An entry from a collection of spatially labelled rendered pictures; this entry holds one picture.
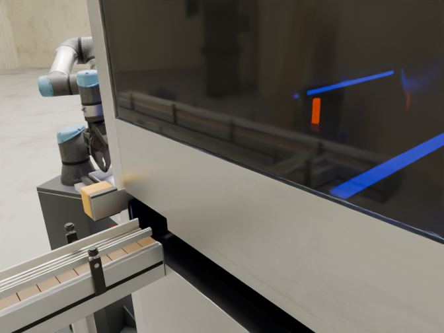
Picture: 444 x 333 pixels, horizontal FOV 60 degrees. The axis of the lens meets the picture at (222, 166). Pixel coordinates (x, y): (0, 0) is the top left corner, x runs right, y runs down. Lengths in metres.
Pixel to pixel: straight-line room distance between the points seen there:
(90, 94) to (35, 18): 12.46
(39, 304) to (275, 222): 0.50
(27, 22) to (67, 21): 1.58
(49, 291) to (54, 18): 12.60
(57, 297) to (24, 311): 0.06
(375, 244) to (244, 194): 0.23
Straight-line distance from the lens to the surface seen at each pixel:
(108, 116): 1.01
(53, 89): 1.51
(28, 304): 0.87
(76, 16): 12.74
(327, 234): 0.54
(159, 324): 1.17
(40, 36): 13.79
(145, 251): 0.93
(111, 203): 1.03
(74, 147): 1.68
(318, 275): 0.58
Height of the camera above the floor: 1.44
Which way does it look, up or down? 22 degrees down
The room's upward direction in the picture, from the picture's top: 2 degrees counter-clockwise
